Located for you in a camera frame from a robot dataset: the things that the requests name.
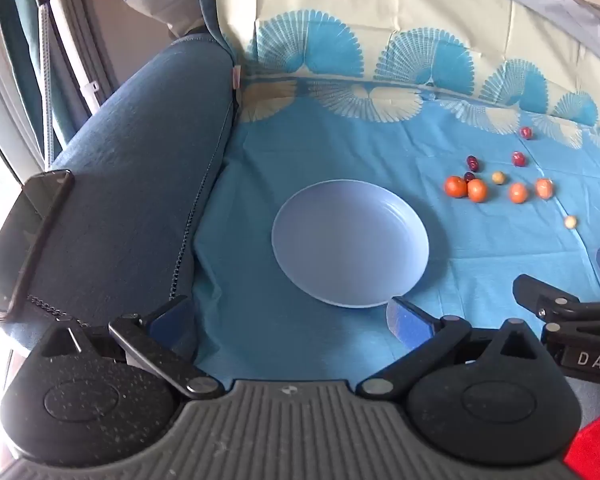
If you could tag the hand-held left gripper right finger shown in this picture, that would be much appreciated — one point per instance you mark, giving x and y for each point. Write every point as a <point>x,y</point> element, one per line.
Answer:
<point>405,322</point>

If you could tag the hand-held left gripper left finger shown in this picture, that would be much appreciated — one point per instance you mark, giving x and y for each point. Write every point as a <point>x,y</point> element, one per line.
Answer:
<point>170,321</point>

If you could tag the light blue plate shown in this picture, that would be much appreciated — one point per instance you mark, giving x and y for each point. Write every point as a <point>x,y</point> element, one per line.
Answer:
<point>350,245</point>

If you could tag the red cherry tomato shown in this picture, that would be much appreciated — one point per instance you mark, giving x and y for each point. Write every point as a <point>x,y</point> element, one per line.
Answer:
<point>518,158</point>

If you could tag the beige longan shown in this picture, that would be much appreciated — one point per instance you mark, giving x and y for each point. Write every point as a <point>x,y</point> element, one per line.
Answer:
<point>498,178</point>
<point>570,222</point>

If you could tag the red cloth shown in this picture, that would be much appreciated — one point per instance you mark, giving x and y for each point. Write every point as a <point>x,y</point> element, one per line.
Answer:
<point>597,447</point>

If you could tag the black smartphone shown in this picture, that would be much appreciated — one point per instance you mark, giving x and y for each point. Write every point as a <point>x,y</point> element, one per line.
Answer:
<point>20,240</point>

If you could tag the blue fan-print blanket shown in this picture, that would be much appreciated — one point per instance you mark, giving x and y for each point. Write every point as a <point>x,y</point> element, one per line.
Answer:
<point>360,125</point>

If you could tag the white rack pole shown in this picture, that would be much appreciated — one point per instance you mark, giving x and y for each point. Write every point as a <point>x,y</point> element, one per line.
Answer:
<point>77,45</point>

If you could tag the teal curtain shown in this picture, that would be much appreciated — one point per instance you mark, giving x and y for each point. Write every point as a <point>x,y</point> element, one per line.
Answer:
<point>25,60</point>

